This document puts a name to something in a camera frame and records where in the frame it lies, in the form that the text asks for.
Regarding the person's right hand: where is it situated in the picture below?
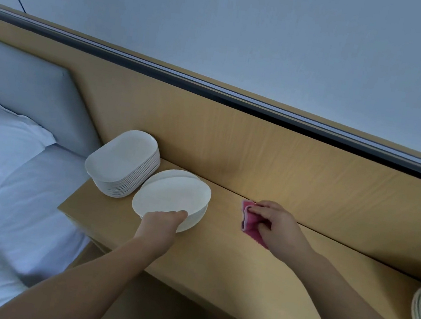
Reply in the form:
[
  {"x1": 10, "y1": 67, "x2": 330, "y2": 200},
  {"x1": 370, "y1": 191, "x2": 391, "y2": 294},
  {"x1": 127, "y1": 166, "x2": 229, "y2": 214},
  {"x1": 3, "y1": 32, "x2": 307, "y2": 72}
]
[{"x1": 241, "y1": 198, "x2": 324, "y2": 271}]

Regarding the person's left hand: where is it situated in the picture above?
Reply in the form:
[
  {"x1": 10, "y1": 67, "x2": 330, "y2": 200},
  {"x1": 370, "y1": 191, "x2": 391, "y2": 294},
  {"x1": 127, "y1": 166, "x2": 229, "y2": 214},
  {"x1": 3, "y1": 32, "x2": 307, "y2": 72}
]
[{"x1": 131, "y1": 204, "x2": 189, "y2": 263}]

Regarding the pink cleaning cloth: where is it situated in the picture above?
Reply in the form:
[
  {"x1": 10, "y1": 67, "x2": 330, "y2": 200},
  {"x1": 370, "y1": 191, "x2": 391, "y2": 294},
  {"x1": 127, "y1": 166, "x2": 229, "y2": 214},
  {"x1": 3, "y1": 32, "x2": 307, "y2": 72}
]
[{"x1": 236, "y1": 199, "x2": 276, "y2": 250}]

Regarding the white glossy round plate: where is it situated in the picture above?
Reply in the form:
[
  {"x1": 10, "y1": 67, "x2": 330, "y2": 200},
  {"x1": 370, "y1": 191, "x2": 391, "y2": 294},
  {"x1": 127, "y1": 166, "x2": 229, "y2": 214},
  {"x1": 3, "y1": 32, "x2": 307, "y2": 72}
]
[
  {"x1": 129, "y1": 167, "x2": 215, "y2": 229},
  {"x1": 144, "y1": 165, "x2": 216, "y2": 237}
]

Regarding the pile of white oblong plates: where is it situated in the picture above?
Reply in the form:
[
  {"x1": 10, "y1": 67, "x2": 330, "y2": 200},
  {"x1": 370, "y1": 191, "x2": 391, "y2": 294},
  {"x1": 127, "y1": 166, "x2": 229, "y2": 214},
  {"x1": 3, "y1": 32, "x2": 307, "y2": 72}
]
[{"x1": 80, "y1": 123, "x2": 165, "y2": 204}]

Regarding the person's left forearm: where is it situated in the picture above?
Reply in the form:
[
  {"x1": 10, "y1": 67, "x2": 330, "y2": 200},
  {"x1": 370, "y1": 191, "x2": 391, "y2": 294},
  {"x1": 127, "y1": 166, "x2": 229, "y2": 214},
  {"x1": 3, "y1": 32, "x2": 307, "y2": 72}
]
[{"x1": 0, "y1": 217, "x2": 164, "y2": 319}]

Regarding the white bed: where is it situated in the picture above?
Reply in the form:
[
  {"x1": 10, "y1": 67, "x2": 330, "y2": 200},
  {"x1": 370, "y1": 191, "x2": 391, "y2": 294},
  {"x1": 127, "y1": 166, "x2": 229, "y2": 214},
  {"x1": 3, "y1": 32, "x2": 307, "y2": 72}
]
[{"x1": 0, "y1": 134, "x2": 106, "y2": 319}]

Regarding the grey upholstered headboard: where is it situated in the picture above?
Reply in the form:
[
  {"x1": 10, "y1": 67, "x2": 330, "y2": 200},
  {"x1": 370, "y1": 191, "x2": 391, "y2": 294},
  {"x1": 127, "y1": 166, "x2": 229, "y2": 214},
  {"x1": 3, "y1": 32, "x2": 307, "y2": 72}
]
[{"x1": 0, "y1": 35, "x2": 117, "y2": 161}]

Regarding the black wall rail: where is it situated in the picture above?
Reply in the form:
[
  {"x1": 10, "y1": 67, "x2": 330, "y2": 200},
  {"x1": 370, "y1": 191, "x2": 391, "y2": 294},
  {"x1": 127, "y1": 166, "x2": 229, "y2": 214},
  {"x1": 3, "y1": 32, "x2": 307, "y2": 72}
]
[{"x1": 0, "y1": 4, "x2": 421, "y2": 187}]

